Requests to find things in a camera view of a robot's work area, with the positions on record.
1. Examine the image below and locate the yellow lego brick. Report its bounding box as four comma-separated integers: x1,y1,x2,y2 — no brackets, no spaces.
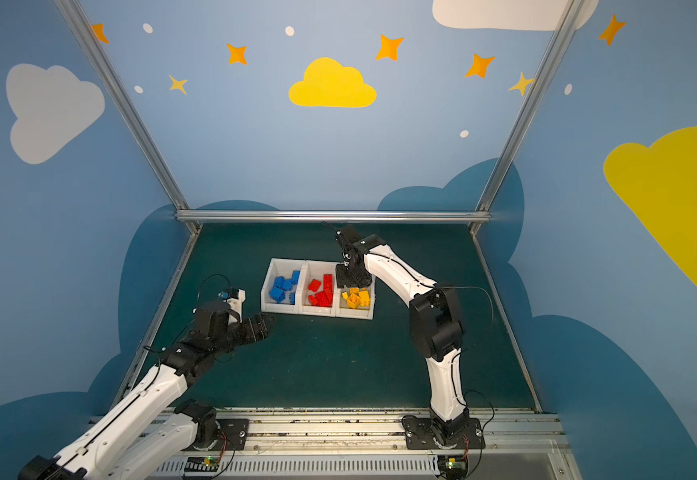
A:
358,290,371,308
342,288,359,309

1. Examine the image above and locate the long red lego brick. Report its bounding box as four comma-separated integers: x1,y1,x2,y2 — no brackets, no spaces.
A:
314,291,332,307

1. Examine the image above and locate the red lego brick bottom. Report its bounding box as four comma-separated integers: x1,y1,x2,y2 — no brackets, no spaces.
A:
308,279,322,293

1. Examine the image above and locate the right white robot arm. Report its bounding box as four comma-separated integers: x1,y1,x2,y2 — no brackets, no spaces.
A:
336,225,470,446

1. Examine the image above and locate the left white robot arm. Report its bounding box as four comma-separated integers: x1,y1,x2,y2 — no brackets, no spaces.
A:
18,288,274,479

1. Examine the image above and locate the right white bin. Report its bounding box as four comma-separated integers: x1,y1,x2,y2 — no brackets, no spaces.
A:
334,284,375,320

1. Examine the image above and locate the white bin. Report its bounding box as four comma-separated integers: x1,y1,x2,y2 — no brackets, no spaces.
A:
260,258,306,315
296,261,338,317
334,284,375,320

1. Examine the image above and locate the middle white bin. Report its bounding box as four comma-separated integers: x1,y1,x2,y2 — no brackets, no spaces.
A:
296,261,338,317

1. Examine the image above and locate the left white bin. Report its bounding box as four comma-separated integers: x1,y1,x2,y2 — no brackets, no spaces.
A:
260,258,306,315

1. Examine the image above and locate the left control circuit board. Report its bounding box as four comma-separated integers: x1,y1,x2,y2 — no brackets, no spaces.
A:
182,456,222,477

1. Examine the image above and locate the control circuit board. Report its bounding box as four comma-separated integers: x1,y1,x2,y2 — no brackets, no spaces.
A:
437,456,469,480
182,456,222,477

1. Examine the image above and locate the right control circuit board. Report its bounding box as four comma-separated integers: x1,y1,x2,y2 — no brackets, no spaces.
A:
437,456,469,480

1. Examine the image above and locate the aluminium frame back bar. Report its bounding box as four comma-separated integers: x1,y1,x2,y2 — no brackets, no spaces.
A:
176,210,490,224

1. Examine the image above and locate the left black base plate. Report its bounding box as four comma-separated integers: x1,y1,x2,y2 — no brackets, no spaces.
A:
206,418,250,452

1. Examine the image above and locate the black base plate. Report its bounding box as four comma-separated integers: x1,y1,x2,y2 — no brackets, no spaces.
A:
206,418,250,452
400,415,486,450

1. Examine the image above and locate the aluminium frame right post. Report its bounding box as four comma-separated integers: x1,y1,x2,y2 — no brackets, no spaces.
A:
468,0,587,240

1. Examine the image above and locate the aluminium frame post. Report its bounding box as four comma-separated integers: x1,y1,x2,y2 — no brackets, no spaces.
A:
54,0,190,213
468,0,587,240

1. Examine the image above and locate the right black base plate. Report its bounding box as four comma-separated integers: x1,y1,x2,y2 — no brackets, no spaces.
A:
400,415,486,450

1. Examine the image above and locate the white slotted cable duct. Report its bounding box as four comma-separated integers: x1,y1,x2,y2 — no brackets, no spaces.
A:
148,454,439,479

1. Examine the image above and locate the aluminium front rail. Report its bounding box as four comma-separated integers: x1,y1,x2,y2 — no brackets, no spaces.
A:
216,407,570,455

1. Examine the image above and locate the aluminium frame left post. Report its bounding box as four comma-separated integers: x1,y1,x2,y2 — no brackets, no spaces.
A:
54,0,190,213

